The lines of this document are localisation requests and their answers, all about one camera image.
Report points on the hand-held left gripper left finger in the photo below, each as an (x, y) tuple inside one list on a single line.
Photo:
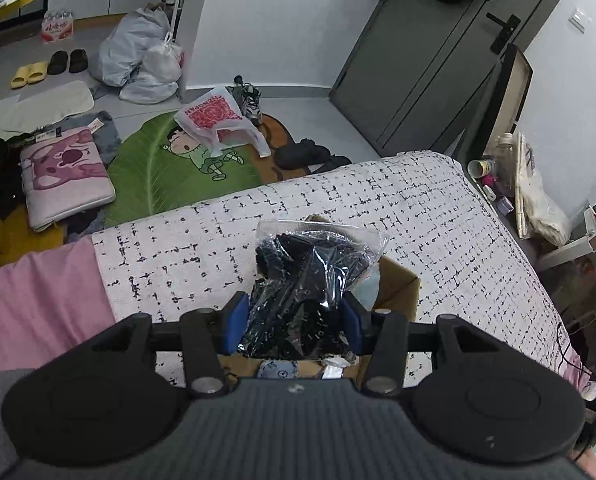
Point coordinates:
[(235, 322)]

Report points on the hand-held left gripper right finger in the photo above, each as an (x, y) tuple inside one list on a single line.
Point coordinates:
[(358, 325)]

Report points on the white soft tissue pack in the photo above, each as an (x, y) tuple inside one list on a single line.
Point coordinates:
[(334, 371)]

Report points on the brown cardboard box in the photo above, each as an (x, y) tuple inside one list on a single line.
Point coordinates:
[(398, 285)]

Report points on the small blue plush toy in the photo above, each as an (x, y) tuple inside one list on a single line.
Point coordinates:
[(276, 370)]

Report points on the black socks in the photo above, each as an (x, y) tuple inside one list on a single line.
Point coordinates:
[(303, 285)]

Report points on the white black-printed blanket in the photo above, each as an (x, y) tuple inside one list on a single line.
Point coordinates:
[(453, 240)]

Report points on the green leaf cartoon rug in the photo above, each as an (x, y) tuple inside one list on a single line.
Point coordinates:
[(142, 170)]

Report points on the small purple box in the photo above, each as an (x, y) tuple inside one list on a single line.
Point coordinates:
[(505, 205)]

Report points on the paper snack cup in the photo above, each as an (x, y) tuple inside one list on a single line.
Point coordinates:
[(480, 167)]

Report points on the pink bed sheet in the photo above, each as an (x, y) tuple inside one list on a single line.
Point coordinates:
[(32, 300)]

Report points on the red-printed plastic bag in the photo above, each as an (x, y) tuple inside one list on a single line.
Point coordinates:
[(212, 117)]

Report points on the cream tote bag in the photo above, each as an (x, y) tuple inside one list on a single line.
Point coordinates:
[(540, 205)]

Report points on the pink cartoon cushion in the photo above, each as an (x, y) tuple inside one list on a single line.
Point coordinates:
[(67, 180)]

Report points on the pair of sneakers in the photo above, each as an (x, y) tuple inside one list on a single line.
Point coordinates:
[(248, 102)]

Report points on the clear plastic bottle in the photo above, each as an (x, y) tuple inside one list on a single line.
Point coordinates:
[(506, 160)]

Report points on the white desk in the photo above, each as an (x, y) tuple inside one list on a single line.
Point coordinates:
[(578, 250)]

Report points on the pale grey plastic bag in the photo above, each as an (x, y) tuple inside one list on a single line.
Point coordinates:
[(147, 89)]

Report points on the black framed board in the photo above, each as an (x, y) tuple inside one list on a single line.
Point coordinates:
[(503, 95)]

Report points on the grey door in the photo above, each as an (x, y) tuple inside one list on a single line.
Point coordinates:
[(428, 60)]

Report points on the white tied plastic bag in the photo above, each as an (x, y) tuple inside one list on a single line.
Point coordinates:
[(163, 57)]

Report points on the white floor mat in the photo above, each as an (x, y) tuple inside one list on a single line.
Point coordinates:
[(32, 105)]

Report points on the large grey plastic bag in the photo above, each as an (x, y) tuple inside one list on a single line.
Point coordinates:
[(127, 45)]

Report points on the dark brown slipper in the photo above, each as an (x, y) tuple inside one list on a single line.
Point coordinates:
[(57, 62), (77, 60)]

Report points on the yellow slipper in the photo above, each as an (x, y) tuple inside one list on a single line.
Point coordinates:
[(38, 71), (22, 77)]

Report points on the pack of water bottles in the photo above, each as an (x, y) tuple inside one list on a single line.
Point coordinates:
[(57, 27)]

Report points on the white light switch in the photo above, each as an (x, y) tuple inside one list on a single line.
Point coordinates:
[(579, 19)]

